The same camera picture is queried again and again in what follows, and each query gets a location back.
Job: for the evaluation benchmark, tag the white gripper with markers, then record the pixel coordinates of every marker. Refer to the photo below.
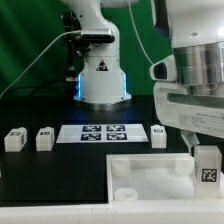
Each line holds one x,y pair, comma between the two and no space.
175,107

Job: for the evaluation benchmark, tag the white square table top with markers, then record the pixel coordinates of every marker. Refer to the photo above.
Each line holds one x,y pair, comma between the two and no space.
138,177

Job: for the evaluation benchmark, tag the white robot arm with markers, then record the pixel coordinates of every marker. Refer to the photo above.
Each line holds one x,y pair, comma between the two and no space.
189,84

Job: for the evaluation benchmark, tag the white tag base sheet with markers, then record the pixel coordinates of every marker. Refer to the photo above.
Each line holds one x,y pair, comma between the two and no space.
102,133

